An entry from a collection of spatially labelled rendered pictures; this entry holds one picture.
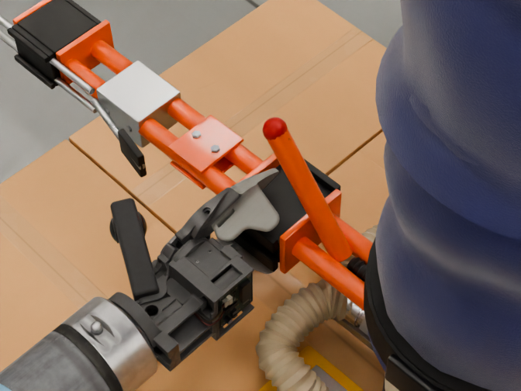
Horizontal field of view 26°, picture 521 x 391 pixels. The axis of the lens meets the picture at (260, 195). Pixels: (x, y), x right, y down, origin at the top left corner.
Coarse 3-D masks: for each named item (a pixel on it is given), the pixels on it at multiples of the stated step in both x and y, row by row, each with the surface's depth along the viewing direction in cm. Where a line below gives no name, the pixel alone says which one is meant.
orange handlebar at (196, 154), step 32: (64, 64) 125; (128, 64) 124; (96, 96) 122; (160, 128) 119; (192, 128) 118; (224, 128) 118; (192, 160) 115; (224, 160) 119; (256, 160) 116; (320, 256) 108; (352, 288) 106
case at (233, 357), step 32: (352, 160) 133; (352, 192) 130; (384, 192) 130; (352, 224) 128; (256, 288) 123; (288, 288) 123; (256, 320) 120; (192, 352) 118; (224, 352) 118; (256, 352) 118; (320, 352) 118; (352, 352) 118; (160, 384) 116; (192, 384) 116; (224, 384) 116; (256, 384) 116
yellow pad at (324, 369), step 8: (304, 352) 116; (312, 352) 116; (304, 360) 115; (312, 360) 115; (320, 360) 115; (312, 368) 114; (320, 368) 114; (328, 368) 115; (320, 376) 113; (328, 376) 113; (336, 376) 114; (344, 376) 114; (328, 384) 113; (336, 384) 113; (344, 384) 113; (352, 384) 113
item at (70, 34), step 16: (48, 0) 129; (64, 0) 129; (32, 16) 127; (48, 16) 127; (64, 16) 127; (80, 16) 127; (32, 32) 126; (48, 32) 126; (64, 32) 125; (80, 32) 125; (96, 32) 126; (48, 48) 124; (64, 48) 124; (80, 48) 125; (96, 64) 129; (64, 80) 126
